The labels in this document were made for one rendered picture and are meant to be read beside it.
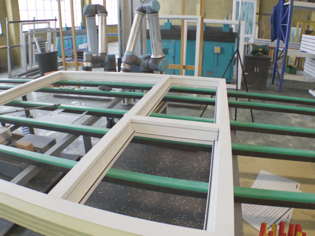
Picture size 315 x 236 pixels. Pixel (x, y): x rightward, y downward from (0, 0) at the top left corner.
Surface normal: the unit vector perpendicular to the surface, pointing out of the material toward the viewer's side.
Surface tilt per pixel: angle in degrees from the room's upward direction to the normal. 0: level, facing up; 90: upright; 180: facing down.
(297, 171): 0
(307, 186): 0
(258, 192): 0
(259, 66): 90
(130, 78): 90
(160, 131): 90
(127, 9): 90
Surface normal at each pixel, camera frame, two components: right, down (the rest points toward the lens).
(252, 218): 0.00, -0.92
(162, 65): 0.76, 0.33
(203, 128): -0.25, 0.38
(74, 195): 0.97, 0.10
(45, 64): 0.18, 0.45
